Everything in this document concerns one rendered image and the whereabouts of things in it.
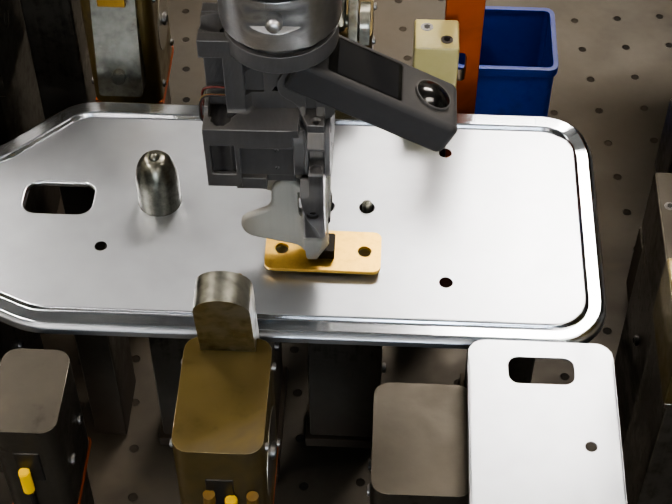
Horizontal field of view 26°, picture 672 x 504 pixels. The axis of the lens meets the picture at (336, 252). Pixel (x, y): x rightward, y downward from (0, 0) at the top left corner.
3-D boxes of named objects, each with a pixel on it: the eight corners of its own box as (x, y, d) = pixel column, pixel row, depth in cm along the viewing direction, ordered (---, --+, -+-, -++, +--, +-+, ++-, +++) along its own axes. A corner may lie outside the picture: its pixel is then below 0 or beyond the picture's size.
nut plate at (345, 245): (263, 270, 105) (263, 259, 104) (267, 230, 107) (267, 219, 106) (380, 275, 105) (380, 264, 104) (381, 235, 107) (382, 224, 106)
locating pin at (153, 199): (138, 229, 110) (128, 169, 105) (143, 198, 112) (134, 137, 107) (180, 231, 110) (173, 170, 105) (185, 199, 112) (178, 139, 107)
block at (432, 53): (398, 336, 139) (414, 46, 111) (399, 307, 141) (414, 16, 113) (435, 338, 139) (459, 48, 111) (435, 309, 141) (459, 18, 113)
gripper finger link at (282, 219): (247, 253, 105) (239, 158, 98) (329, 255, 105) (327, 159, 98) (243, 284, 103) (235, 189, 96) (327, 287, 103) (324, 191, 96)
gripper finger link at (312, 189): (303, 204, 102) (299, 109, 95) (328, 205, 101) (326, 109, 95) (298, 252, 98) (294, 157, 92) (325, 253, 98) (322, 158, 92)
